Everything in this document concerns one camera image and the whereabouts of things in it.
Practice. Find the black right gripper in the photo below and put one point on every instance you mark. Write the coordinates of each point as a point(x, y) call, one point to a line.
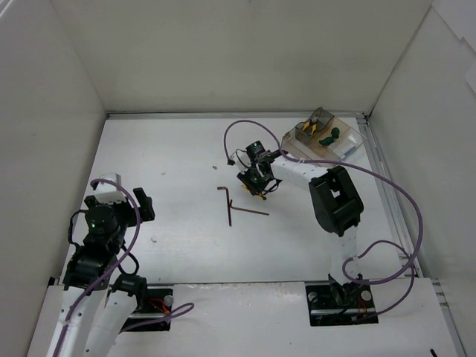
point(253, 178)

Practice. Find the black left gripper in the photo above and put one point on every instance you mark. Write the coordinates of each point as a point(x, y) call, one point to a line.
point(134, 207)

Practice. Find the yellow utility knife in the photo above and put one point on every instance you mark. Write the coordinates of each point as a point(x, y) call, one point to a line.
point(253, 192)

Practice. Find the large brown hex key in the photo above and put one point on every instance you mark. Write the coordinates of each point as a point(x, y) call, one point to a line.
point(228, 203)

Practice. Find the yellow handled pliers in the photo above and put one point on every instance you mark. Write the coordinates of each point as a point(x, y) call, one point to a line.
point(311, 125)

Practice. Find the green handled screwdriver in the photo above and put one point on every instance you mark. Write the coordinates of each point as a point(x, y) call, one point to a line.
point(327, 141)

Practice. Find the green stubby screwdriver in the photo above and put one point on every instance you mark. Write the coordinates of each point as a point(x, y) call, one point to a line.
point(335, 132)

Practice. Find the blue utility knife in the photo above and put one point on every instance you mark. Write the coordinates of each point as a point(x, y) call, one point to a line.
point(348, 150)

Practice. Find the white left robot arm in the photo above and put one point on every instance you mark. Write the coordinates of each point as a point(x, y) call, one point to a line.
point(94, 309)

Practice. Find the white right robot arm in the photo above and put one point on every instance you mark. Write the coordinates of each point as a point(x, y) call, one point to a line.
point(336, 203)

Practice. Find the small brown hex key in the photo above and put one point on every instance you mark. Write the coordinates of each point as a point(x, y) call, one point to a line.
point(246, 210)

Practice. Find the clear plastic compartment organizer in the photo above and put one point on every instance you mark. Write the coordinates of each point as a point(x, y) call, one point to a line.
point(302, 146)

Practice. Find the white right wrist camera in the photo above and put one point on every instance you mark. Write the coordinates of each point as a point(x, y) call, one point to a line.
point(236, 160)

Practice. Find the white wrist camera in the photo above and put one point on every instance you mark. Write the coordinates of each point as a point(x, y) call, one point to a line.
point(236, 160)
point(109, 187)

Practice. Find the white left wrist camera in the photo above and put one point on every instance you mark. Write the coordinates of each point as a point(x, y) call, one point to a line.
point(109, 187)

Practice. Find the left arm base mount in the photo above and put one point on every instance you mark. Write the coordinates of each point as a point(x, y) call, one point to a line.
point(157, 305)

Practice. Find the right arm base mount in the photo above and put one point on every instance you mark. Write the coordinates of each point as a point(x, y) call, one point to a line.
point(331, 305)

